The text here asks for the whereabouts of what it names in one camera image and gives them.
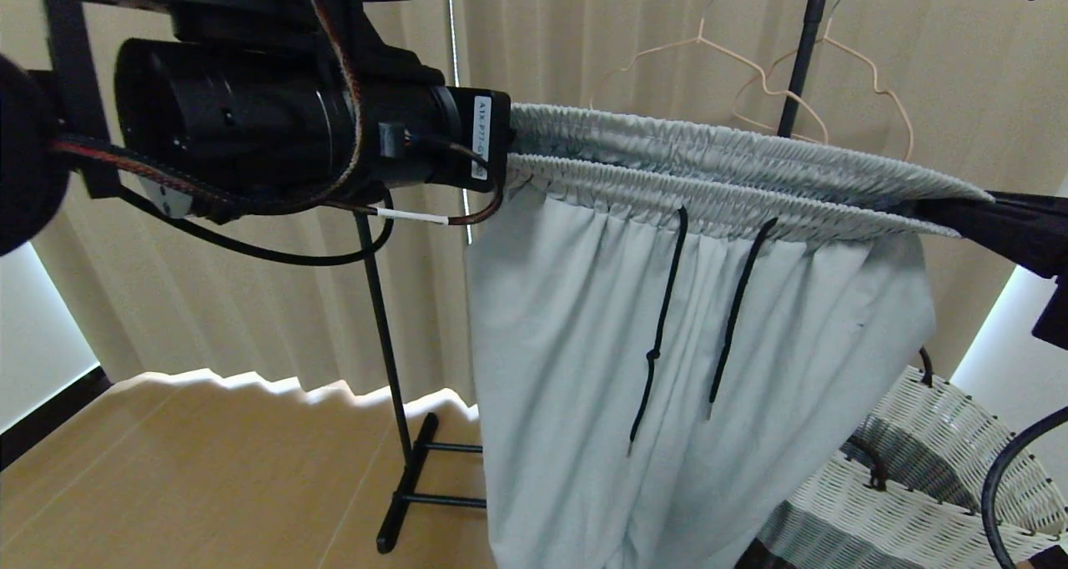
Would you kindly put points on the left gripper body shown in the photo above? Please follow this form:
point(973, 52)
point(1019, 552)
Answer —
point(250, 127)

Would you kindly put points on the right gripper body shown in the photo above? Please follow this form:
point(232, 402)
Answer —
point(1055, 319)

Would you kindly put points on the pink clothes hanger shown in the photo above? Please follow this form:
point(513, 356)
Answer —
point(797, 106)
point(905, 123)

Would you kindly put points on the pale grey shorts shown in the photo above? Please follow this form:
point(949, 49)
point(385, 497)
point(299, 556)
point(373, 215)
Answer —
point(584, 369)

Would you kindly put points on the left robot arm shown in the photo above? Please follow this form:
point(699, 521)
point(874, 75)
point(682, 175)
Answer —
point(79, 93)

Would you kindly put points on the white laundry basket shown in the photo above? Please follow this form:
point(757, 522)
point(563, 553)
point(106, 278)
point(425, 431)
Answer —
point(934, 435)

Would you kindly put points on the beige curtain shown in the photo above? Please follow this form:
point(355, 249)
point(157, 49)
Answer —
point(209, 319)

